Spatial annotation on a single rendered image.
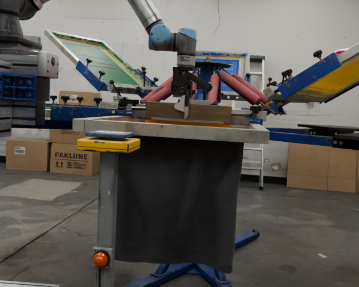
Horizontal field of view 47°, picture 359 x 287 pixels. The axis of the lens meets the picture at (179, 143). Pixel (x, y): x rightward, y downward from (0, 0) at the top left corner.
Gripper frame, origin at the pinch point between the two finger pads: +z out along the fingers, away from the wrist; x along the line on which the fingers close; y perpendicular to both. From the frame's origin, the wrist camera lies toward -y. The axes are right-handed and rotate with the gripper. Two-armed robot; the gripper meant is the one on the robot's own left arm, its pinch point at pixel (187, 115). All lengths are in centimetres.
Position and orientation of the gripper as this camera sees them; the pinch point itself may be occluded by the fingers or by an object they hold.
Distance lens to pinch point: 172.6
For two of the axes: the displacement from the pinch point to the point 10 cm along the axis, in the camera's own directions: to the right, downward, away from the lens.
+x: -1.3, 0.8, -9.9
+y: -9.9, -0.7, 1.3
